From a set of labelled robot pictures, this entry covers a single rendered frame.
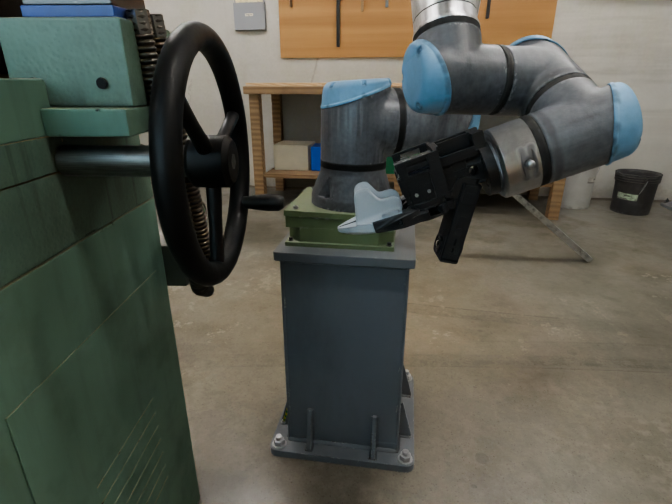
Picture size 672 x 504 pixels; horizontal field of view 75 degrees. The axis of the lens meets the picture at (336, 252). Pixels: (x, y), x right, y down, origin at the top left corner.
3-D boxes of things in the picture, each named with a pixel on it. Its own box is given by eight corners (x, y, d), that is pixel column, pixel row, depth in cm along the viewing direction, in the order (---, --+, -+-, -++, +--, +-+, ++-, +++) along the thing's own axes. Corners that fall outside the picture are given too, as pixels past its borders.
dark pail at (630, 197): (661, 217, 306) (672, 177, 296) (616, 215, 310) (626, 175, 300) (640, 206, 334) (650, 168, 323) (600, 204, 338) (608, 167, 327)
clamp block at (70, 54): (132, 107, 49) (117, 15, 45) (12, 107, 49) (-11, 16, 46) (180, 101, 62) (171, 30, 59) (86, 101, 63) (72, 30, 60)
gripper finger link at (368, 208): (325, 197, 59) (392, 174, 57) (341, 237, 61) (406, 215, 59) (324, 204, 56) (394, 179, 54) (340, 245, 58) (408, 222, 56)
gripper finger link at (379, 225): (370, 213, 59) (433, 192, 58) (374, 225, 60) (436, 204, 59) (371, 225, 55) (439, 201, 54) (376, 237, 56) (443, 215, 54)
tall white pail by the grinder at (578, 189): (599, 211, 322) (613, 145, 305) (554, 209, 326) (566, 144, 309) (584, 200, 349) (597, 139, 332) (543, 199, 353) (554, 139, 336)
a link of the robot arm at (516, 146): (522, 178, 61) (550, 196, 52) (487, 190, 62) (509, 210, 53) (507, 115, 58) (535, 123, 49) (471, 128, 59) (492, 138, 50)
